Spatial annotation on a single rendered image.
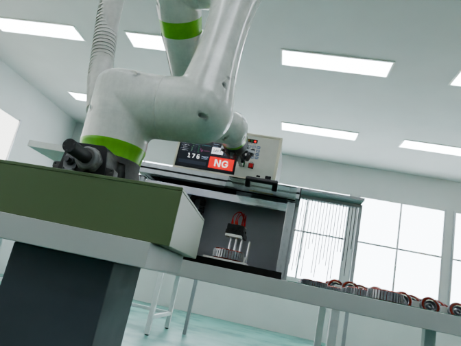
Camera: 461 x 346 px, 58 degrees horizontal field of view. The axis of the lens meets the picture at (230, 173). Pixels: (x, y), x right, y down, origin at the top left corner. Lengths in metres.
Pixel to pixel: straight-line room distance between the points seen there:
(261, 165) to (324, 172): 6.57
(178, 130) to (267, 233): 1.04
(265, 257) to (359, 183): 6.62
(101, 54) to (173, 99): 2.24
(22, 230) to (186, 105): 0.35
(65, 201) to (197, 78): 0.33
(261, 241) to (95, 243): 1.17
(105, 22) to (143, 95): 2.38
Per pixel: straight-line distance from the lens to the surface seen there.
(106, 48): 3.05
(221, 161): 1.72
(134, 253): 0.65
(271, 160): 1.70
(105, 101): 0.84
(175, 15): 1.14
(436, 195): 8.59
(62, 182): 0.72
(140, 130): 0.83
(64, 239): 0.69
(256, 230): 1.76
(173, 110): 0.79
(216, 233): 1.78
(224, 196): 1.64
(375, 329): 8.08
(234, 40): 0.93
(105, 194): 0.69
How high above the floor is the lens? 0.72
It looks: 14 degrees up
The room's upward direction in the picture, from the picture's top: 12 degrees clockwise
